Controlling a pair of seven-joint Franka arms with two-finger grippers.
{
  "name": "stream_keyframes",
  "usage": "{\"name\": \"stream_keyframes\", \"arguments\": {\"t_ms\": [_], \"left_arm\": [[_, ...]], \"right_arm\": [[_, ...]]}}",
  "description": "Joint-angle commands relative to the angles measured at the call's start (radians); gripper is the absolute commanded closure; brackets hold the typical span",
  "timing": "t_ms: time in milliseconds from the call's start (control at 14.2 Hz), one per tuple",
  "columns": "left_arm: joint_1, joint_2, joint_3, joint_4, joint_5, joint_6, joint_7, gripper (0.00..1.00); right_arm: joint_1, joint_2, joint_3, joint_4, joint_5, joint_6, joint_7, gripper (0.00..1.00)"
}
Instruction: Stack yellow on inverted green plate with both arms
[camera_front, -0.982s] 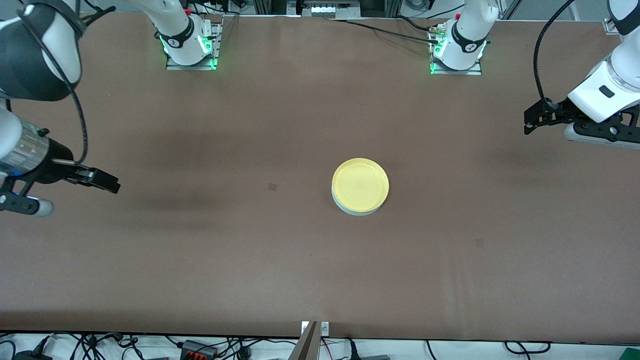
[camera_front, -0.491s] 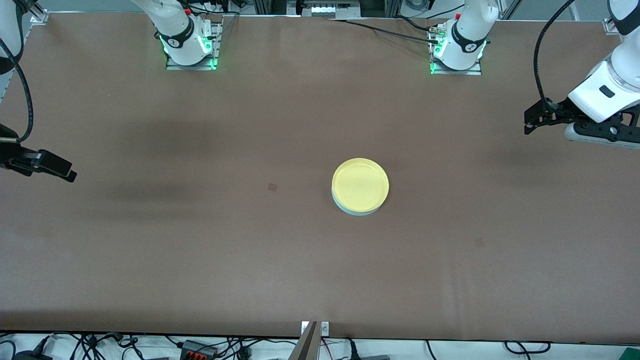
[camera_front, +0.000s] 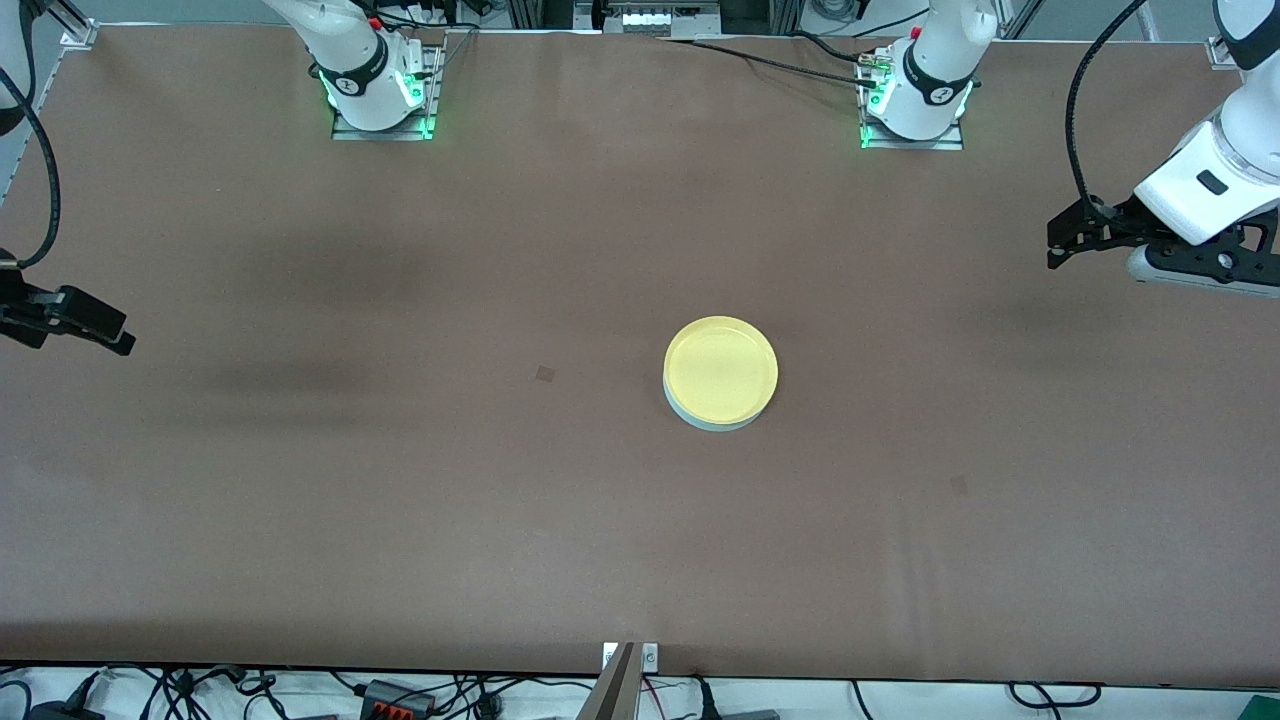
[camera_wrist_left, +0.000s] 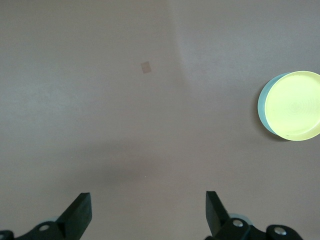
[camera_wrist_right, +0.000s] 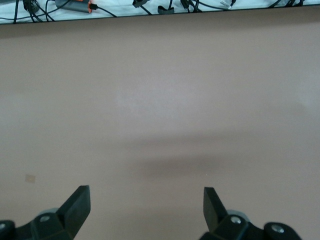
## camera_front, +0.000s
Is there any yellow round plate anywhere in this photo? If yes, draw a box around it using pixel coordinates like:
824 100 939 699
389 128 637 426
663 316 779 423

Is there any green round plate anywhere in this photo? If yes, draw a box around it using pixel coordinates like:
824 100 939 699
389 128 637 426
663 380 779 433

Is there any brown table cover sheet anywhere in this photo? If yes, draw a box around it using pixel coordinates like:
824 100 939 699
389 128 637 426
0 22 1280 691

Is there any black orange power strip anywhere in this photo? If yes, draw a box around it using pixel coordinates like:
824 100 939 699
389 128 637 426
358 678 438 717

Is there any grey socket strip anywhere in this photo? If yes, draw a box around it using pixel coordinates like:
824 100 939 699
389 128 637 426
605 0 721 37

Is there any wooden beam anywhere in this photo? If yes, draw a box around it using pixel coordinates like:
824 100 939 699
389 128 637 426
578 642 641 720

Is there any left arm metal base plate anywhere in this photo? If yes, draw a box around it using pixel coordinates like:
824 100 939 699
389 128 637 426
858 45 966 152

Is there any aluminium frame profile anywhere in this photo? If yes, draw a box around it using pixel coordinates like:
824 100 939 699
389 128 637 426
38 0 101 49

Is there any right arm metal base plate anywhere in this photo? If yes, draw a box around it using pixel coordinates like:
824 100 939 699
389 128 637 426
332 40 442 142

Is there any thin black cable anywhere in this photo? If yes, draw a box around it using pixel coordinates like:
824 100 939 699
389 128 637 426
660 36 886 91

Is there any looped black cable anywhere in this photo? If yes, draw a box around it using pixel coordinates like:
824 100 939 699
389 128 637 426
1008 682 1103 709

